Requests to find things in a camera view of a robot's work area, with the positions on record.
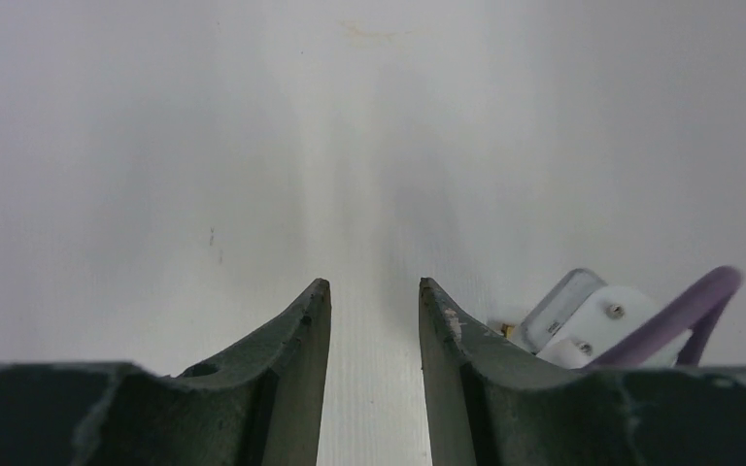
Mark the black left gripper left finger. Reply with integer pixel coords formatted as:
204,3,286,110
0,279,331,465

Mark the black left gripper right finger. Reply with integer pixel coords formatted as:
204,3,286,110
419,278,746,465

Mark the large brass padlock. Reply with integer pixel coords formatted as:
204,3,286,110
500,323,516,339

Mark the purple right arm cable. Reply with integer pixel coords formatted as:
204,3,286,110
585,265,745,371

